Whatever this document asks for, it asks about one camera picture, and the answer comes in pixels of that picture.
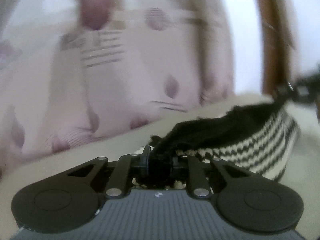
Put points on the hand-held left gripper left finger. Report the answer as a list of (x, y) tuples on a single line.
[(145, 162)]

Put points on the pink leaf print curtain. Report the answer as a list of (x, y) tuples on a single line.
[(125, 80)]

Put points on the brown wooden post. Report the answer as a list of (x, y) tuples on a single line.
[(270, 42)]

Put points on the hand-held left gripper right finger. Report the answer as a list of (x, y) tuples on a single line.
[(193, 172)]

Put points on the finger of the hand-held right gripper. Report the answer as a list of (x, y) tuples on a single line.
[(300, 88)]

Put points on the black and white striped sweater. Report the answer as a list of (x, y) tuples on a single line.
[(250, 150)]

